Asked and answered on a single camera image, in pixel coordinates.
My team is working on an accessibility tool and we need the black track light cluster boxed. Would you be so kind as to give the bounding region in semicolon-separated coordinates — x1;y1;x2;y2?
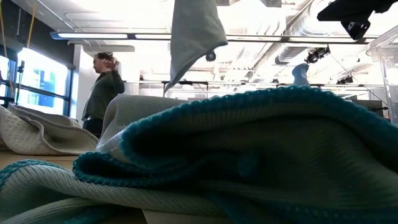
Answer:
336;75;354;86
304;45;331;65

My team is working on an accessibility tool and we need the large window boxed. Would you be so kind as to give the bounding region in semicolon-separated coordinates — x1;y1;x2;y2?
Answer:
0;46;74;118

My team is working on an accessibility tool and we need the grey teal-edged microfiber towel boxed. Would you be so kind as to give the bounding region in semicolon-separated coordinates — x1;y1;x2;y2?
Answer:
0;105;100;156

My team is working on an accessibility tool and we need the light blue teal-edged towel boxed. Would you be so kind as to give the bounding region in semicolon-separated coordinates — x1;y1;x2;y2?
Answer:
0;85;398;224

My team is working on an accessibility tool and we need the clear plastic basket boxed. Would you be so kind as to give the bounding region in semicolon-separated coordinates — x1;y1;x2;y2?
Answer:
365;26;398;127

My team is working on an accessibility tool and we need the black ceiling spotlight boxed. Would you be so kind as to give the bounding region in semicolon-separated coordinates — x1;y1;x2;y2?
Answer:
205;49;218;63

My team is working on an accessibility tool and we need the overhead LED light bar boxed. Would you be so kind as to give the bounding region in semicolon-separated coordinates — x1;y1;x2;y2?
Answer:
49;30;385;45

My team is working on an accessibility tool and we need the light blue air freshener bottle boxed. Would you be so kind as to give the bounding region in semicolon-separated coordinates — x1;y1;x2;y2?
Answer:
291;63;311;88

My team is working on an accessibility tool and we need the black tripod stand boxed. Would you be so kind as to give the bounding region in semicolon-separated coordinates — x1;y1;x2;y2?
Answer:
16;60;26;105

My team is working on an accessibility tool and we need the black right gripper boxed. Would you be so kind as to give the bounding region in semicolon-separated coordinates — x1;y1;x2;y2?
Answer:
317;0;377;22

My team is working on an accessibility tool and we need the silver ventilation duct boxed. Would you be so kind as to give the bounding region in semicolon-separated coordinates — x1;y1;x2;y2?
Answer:
274;0;343;65

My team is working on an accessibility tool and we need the person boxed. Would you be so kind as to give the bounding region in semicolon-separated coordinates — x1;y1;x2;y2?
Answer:
81;51;126;139

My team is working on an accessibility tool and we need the yellow cable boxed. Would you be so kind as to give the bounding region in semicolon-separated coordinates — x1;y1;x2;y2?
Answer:
0;0;8;60
25;0;38;50

